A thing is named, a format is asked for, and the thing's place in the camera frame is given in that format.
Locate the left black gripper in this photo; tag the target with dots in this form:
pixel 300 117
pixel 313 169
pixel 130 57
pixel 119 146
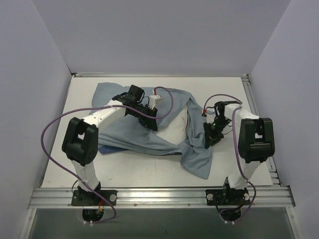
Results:
pixel 148 119

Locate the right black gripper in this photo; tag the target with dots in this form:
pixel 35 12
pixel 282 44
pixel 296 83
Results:
pixel 213 134

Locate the white pillow yellow trim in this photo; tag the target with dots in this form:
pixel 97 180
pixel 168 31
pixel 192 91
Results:
pixel 175 132

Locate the grey-blue pillowcase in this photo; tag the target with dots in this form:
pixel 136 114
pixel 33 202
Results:
pixel 128 133

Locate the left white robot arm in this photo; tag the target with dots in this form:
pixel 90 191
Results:
pixel 80 143

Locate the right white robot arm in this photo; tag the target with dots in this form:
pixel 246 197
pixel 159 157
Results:
pixel 253 139

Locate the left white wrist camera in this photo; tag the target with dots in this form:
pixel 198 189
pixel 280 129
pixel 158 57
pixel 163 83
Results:
pixel 154 99

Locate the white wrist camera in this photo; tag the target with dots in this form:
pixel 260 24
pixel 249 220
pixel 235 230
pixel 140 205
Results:
pixel 208 112
pixel 154 99

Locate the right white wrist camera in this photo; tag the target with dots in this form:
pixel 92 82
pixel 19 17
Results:
pixel 208 112

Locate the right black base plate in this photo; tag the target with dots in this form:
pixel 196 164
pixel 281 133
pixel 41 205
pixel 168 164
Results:
pixel 227 197

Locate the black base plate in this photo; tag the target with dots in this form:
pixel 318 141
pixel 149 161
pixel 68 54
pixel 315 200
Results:
pixel 227 197
pixel 85 198

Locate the aluminium front rail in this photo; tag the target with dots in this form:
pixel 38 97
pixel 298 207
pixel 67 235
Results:
pixel 156 198

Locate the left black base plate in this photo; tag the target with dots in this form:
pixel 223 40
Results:
pixel 85 198

